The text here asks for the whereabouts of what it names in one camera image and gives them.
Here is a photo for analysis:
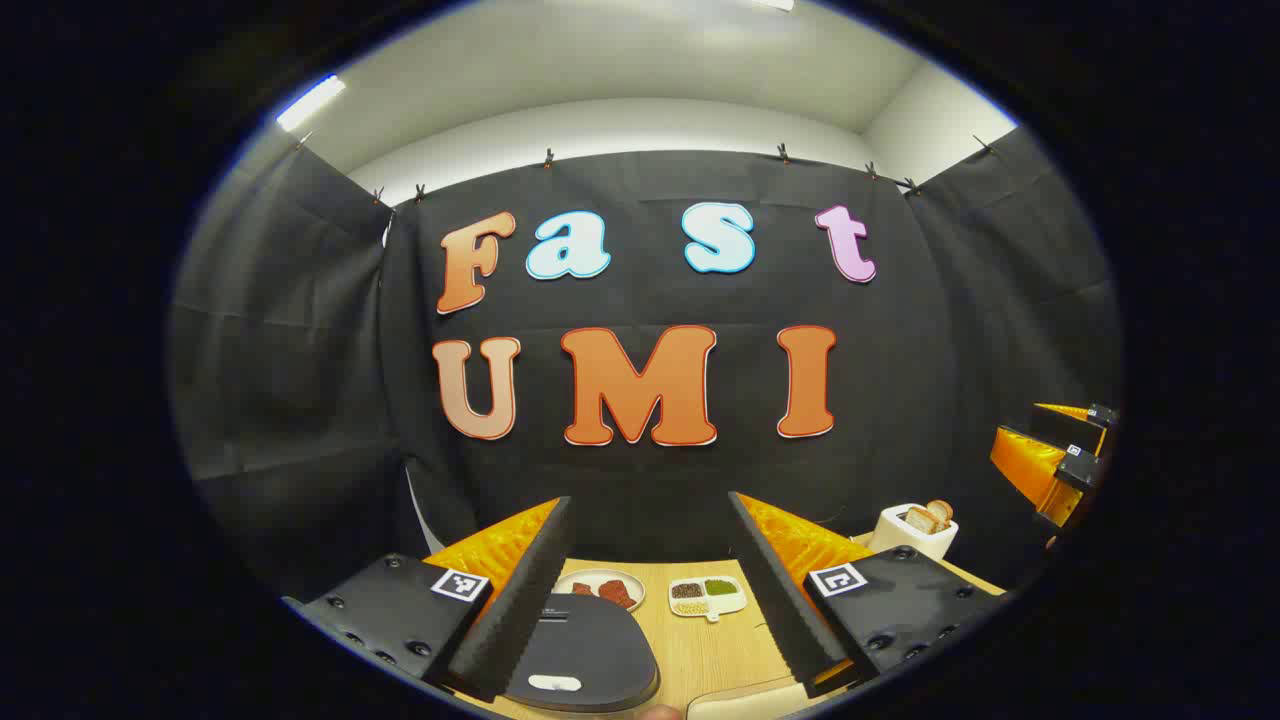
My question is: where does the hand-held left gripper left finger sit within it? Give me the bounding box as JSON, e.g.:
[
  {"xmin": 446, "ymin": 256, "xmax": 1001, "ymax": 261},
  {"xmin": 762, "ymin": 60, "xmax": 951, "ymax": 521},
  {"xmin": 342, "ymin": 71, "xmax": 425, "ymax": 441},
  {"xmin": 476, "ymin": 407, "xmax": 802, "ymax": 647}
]
[{"xmin": 283, "ymin": 496, "xmax": 576, "ymax": 704}]

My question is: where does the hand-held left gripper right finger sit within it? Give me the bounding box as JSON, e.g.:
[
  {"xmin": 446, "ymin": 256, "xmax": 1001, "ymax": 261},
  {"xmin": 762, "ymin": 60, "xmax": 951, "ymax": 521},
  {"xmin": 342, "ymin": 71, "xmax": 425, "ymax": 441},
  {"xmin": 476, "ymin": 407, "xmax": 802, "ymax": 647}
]
[{"xmin": 727, "ymin": 490, "xmax": 1006, "ymax": 701}]

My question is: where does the black rice cooker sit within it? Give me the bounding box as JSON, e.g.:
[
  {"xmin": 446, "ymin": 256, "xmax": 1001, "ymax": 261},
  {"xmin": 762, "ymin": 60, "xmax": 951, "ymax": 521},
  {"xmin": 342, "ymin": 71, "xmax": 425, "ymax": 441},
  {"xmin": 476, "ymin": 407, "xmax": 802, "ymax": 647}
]
[{"xmin": 500, "ymin": 592, "xmax": 661, "ymax": 713}]

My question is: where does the white divided bean dish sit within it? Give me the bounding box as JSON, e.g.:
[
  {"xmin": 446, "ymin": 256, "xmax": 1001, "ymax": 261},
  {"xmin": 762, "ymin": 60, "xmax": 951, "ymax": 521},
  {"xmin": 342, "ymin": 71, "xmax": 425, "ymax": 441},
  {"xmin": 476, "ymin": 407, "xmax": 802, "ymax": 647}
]
[{"xmin": 668, "ymin": 575, "xmax": 748, "ymax": 623}]

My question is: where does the round plate with red meat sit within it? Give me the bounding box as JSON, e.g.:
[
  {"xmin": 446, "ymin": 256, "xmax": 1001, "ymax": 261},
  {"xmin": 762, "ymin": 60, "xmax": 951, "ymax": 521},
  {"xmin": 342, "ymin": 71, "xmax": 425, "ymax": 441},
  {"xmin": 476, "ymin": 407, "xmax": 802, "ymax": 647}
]
[{"xmin": 553, "ymin": 568, "xmax": 646, "ymax": 613}]

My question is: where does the white toaster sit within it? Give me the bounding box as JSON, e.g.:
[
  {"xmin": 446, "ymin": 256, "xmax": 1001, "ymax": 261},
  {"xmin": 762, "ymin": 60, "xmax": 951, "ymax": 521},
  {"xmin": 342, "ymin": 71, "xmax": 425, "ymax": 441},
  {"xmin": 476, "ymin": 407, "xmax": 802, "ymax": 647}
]
[{"xmin": 868, "ymin": 500, "xmax": 959, "ymax": 561}]

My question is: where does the ceiling light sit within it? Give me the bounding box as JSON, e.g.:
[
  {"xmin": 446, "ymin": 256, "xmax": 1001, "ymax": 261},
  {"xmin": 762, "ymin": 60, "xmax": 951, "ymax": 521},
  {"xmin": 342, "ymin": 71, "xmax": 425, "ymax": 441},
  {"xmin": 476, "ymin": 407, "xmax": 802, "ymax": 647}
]
[{"xmin": 276, "ymin": 75, "xmax": 347, "ymax": 133}]

